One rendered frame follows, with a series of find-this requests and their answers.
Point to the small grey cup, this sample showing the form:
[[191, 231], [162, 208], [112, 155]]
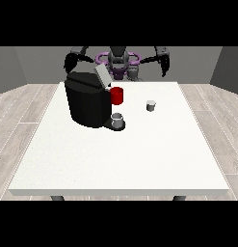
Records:
[[117, 120]]

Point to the dark table leg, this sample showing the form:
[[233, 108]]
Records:
[[57, 197], [179, 197]]

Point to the black coffee machine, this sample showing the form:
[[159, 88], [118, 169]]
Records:
[[86, 103]]

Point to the pale grey machine lid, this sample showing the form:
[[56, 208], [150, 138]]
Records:
[[103, 74]]

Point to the red pod holder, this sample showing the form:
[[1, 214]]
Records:
[[117, 95]]

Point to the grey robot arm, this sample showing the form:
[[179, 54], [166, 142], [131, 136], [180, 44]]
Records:
[[78, 50], [162, 50]]

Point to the grey robot trunk, purple rings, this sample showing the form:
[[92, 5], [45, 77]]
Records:
[[118, 62]]

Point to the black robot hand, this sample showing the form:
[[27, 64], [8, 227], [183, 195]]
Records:
[[71, 62], [164, 61]]

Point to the small grey coffee pod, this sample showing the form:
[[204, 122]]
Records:
[[151, 105]]

